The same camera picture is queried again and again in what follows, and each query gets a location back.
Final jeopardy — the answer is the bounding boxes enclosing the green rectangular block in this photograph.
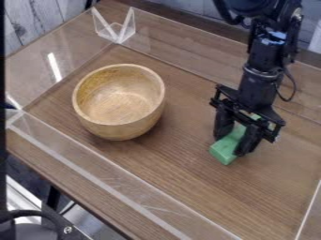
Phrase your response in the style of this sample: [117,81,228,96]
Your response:
[208,113,277,166]

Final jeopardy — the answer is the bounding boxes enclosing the clear acrylic corner bracket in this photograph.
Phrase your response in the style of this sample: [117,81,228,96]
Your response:
[91,7,135,44]

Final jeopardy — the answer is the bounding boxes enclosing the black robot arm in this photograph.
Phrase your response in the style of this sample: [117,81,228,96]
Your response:
[210,0,303,157]

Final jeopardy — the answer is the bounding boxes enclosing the black bracket with screw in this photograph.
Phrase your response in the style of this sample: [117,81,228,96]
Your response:
[40,206,92,240]

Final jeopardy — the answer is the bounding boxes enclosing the clear acrylic wall panels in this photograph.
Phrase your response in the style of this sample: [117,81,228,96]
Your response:
[6,0,321,240]

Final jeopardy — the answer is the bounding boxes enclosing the brown wooden bowl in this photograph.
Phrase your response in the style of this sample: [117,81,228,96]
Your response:
[71,64,166,141]

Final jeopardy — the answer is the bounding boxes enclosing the black cable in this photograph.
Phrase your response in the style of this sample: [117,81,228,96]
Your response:
[0,209,60,240]

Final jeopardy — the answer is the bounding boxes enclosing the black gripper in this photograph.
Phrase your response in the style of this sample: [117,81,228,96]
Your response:
[210,65,286,157]

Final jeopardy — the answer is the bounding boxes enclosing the black metal table leg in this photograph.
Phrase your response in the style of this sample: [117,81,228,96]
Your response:
[47,187,61,210]

